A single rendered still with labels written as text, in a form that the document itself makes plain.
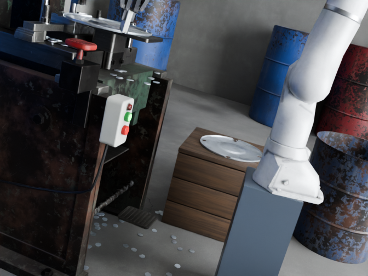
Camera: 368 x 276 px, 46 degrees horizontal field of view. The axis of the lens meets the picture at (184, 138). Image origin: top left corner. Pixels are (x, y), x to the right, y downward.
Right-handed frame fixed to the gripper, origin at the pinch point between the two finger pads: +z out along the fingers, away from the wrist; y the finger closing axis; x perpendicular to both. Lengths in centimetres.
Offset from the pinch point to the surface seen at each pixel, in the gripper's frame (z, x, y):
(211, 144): 52, 5, 58
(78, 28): 11.8, 13.8, -8.7
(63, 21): 11.1, 15.6, -13.4
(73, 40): 0.4, -17.4, -19.5
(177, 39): 130, 273, 186
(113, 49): 12.3, 4.1, 0.6
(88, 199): 43, -31, -8
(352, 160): 29, -29, 101
